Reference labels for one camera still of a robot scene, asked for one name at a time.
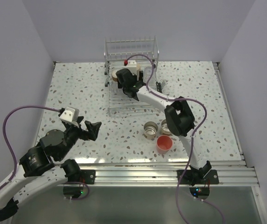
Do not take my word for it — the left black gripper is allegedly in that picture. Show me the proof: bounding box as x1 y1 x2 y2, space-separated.
57 115 102 160

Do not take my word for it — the large clear glass cup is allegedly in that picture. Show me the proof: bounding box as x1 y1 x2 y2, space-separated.
143 67 156 86

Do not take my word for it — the steel cup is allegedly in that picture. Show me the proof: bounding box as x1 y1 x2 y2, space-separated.
144 121 158 140
111 70 118 82
161 119 171 135

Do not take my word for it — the red plastic cup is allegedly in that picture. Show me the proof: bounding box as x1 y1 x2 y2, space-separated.
156 135 173 154

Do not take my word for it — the tan paper cup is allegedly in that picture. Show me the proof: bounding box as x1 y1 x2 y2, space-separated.
136 63 141 76

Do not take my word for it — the small clear glass cup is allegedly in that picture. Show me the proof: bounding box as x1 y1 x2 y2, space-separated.
110 81 118 93

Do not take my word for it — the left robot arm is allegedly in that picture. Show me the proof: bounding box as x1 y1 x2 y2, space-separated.
0 116 102 222

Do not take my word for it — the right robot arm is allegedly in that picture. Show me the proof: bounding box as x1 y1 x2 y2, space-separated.
112 68 212 183

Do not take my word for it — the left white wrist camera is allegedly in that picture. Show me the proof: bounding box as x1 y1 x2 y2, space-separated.
59 107 79 127

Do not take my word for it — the silver wire dish rack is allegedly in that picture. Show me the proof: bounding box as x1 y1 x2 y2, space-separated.
104 36 165 117

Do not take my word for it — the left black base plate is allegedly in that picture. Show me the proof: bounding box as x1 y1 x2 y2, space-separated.
61 169 96 185

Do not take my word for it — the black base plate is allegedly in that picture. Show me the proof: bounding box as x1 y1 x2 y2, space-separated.
180 169 219 186
61 169 96 185

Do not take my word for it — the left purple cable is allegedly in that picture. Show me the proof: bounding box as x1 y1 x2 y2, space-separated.
0 105 90 210

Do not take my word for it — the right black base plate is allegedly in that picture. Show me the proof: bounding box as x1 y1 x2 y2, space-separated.
180 169 219 186

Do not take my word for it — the aluminium frame rail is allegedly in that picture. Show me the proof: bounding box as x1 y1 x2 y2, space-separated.
79 161 259 187

